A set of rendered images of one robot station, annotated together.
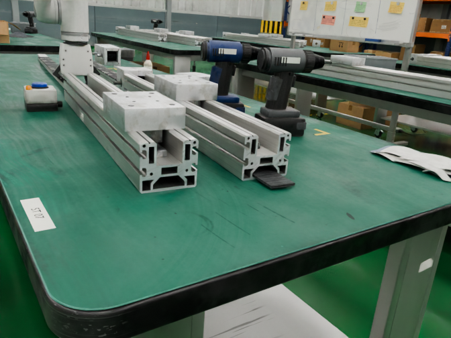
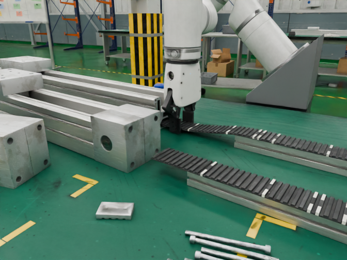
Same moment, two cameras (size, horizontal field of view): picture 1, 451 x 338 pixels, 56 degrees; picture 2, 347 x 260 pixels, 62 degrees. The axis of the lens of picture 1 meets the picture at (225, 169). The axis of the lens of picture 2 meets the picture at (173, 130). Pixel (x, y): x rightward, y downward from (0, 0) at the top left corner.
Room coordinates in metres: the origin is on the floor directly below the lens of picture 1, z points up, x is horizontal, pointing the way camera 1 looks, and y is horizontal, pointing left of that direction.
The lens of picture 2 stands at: (2.01, 0.19, 1.05)
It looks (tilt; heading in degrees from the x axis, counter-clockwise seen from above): 21 degrees down; 154
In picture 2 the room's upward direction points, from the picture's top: straight up
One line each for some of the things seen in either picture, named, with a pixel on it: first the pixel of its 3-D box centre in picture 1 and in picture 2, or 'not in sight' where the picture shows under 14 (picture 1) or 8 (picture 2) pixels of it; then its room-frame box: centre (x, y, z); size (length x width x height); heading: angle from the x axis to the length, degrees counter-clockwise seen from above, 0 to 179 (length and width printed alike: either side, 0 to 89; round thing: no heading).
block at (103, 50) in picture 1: (107, 55); not in sight; (2.37, 0.68, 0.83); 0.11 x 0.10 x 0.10; 122
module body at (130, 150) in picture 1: (110, 113); (69, 90); (1.01, 0.29, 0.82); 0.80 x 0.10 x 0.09; 29
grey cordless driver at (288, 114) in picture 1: (292, 92); not in sight; (1.11, -0.16, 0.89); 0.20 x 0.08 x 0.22; 108
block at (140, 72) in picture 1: (131, 82); (131, 133); (1.49, 0.35, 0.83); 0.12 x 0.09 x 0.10; 119
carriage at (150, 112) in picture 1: (141, 116); (26, 67); (0.79, 0.16, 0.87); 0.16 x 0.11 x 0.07; 29
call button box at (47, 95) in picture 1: (43, 97); not in sight; (1.20, 0.53, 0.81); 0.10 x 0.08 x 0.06; 119
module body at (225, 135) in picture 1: (183, 110); (12, 102); (1.10, 0.12, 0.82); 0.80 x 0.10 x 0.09; 29
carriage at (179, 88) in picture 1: (184, 92); (9, 85); (1.10, 0.12, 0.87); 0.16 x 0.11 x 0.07; 29
